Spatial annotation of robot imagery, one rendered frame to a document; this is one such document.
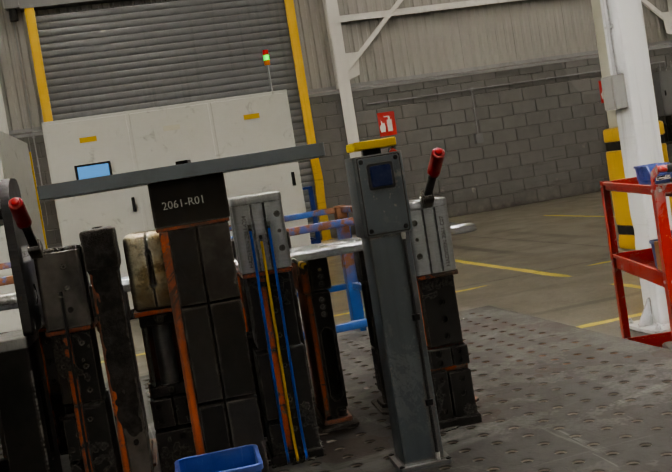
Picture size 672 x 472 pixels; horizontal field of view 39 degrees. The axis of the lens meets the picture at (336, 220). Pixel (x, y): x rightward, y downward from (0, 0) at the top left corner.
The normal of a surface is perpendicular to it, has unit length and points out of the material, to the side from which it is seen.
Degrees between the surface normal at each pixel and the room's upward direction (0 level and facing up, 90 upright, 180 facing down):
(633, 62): 90
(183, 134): 90
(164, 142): 90
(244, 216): 90
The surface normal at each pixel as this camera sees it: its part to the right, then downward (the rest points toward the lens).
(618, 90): 0.25, 0.01
